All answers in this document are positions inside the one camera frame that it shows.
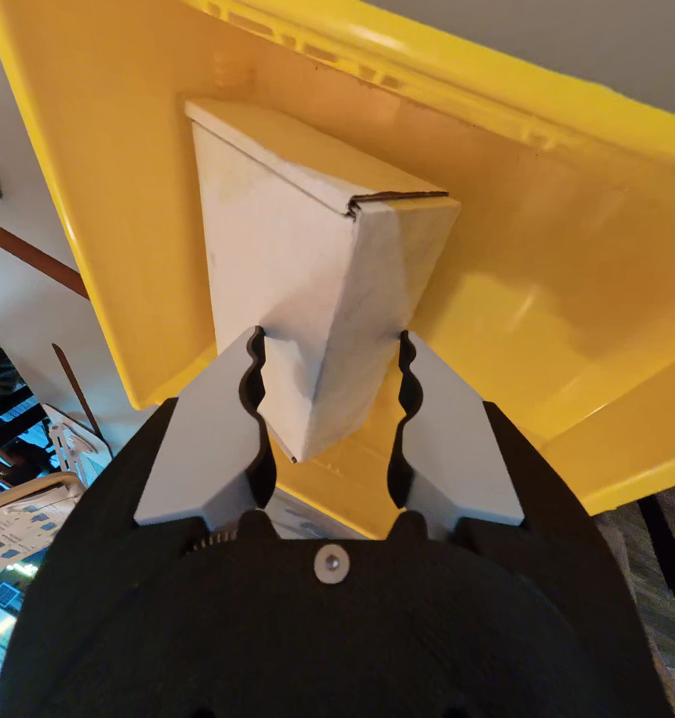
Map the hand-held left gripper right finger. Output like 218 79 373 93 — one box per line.
386 330 526 535

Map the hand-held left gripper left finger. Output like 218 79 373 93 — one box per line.
133 325 278 533

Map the white cardboard mailer box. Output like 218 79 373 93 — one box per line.
185 100 462 464

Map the yellow plastic bin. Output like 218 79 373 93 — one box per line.
0 0 675 540

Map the printed paper sheet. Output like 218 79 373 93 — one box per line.
271 487 367 540

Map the white and wooden document stand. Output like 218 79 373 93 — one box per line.
0 403 115 581

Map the printed instruction sheet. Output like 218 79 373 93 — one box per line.
0 485 80 581

